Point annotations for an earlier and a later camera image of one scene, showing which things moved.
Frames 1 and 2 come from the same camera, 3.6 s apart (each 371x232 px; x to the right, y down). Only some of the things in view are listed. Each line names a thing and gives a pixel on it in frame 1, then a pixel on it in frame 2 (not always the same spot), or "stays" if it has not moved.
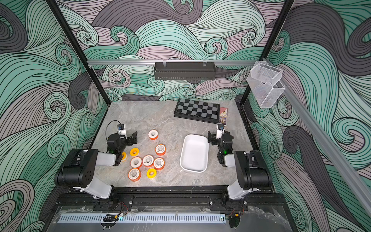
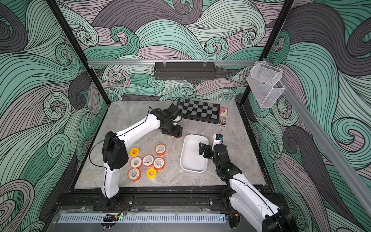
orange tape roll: (148, 161) stays
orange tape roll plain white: (135, 162) stays
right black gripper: (212, 137) -> (210, 150)
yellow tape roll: (134, 152) stays
